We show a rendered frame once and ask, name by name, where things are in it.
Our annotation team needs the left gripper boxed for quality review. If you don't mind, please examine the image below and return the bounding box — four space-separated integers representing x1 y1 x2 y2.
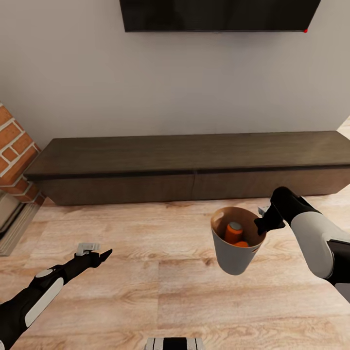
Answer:
70 249 113 275

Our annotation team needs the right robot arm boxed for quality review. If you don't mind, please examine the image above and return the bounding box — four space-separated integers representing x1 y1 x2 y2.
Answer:
254 187 350 304

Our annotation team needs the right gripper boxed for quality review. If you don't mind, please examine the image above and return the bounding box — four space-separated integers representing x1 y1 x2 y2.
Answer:
254 210 286 235

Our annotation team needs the trash can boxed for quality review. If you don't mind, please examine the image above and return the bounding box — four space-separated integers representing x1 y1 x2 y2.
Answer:
211 207 268 275

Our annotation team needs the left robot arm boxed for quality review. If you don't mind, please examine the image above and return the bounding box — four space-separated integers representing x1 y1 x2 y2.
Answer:
0 243 113 350

